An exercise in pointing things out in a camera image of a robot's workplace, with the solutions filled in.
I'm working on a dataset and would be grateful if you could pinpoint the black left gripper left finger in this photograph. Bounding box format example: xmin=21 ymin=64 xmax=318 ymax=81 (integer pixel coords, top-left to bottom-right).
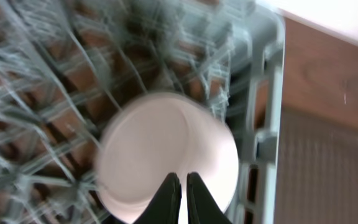
xmin=134 ymin=172 xmax=181 ymax=224

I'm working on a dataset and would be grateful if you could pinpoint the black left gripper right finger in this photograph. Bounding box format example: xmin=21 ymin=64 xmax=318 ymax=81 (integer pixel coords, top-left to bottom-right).
xmin=186 ymin=172 xmax=231 ymax=224

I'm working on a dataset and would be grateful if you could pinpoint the pink bowl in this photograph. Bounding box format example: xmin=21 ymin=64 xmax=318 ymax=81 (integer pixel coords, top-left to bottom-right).
xmin=94 ymin=93 xmax=239 ymax=223

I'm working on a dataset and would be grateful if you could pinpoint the grey dishwasher rack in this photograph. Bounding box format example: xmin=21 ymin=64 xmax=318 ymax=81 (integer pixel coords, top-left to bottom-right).
xmin=0 ymin=0 xmax=285 ymax=223

